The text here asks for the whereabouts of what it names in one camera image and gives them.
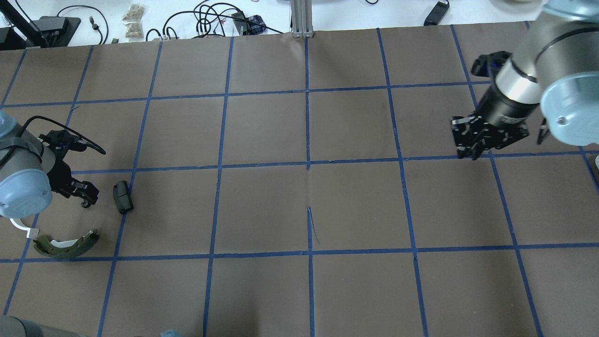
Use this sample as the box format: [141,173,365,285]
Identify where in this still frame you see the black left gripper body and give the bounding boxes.
[47,159,99,203]

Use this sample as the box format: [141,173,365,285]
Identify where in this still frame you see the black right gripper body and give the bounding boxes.
[451,84,531,152]

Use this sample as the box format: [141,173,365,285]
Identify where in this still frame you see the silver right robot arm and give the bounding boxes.
[451,0,599,160]

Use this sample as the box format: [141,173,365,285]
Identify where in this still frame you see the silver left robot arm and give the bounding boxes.
[0,111,106,219]

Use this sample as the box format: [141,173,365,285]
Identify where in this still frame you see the black brake pad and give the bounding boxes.
[112,181,134,214]

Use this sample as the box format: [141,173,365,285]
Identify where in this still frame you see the olive brake shoe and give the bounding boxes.
[33,229,99,260]

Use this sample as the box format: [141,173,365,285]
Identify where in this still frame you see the white curved plastic part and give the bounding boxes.
[9,218,39,240]

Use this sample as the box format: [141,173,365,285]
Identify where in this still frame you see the black power adapter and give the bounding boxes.
[423,0,451,26]

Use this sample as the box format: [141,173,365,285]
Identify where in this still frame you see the aluminium frame post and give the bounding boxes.
[289,0,314,38]

